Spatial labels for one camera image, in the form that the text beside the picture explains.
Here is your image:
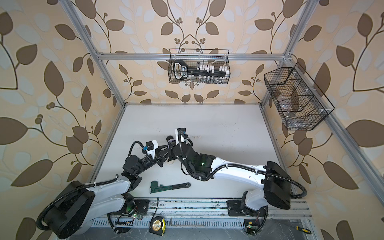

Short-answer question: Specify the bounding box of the green pipe wrench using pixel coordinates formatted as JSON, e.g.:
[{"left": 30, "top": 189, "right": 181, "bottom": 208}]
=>
[{"left": 150, "top": 181, "right": 191, "bottom": 194}]

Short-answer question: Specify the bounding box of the side wire basket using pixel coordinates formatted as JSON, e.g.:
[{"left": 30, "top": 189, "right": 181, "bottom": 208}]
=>
[{"left": 264, "top": 63, "right": 335, "bottom": 131}]

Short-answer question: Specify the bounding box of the yellow black screwdriver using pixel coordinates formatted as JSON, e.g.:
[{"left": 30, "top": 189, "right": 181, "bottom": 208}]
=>
[{"left": 296, "top": 226, "right": 312, "bottom": 235}]

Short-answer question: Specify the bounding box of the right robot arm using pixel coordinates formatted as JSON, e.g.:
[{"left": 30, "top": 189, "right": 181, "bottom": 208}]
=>
[{"left": 167, "top": 136, "right": 307, "bottom": 217}]

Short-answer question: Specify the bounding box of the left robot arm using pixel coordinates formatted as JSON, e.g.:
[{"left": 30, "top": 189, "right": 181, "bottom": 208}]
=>
[{"left": 36, "top": 140, "right": 175, "bottom": 240}]

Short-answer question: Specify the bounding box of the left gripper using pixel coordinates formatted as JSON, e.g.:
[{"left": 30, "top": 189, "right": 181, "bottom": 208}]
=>
[{"left": 134, "top": 144, "right": 170, "bottom": 178}]

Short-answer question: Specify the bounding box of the back wire basket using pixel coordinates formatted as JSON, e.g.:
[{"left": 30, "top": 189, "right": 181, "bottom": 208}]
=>
[{"left": 168, "top": 48, "right": 231, "bottom": 85}]

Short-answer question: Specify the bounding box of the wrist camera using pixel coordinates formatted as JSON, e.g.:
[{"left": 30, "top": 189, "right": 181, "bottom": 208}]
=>
[
  {"left": 175, "top": 128, "right": 189, "bottom": 144},
  {"left": 142, "top": 140, "right": 159, "bottom": 159}
]

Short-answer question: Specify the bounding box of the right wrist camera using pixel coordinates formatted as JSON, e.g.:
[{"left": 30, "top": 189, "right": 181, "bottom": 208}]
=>
[{"left": 175, "top": 128, "right": 189, "bottom": 144}]

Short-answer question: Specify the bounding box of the yellow black tape measure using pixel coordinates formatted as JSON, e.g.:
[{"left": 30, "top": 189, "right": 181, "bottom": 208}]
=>
[{"left": 149, "top": 216, "right": 166, "bottom": 236}]

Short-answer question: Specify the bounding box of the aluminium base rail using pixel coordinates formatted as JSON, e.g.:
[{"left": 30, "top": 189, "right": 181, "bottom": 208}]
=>
[{"left": 89, "top": 197, "right": 313, "bottom": 229}]

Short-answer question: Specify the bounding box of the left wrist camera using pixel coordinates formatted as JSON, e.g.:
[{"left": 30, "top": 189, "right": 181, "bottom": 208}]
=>
[{"left": 142, "top": 140, "right": 159, "bottom": 159}]

